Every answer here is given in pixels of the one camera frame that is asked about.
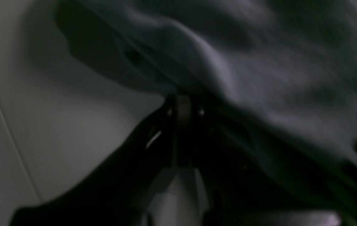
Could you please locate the grey T-shirt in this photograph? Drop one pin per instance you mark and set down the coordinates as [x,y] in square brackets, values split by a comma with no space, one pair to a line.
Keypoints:
[285,71]

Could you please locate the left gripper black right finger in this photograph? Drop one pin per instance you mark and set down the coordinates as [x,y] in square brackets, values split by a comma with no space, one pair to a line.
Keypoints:
[241,193]

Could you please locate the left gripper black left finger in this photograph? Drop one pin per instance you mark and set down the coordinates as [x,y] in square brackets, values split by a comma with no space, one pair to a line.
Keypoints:
[109,196]

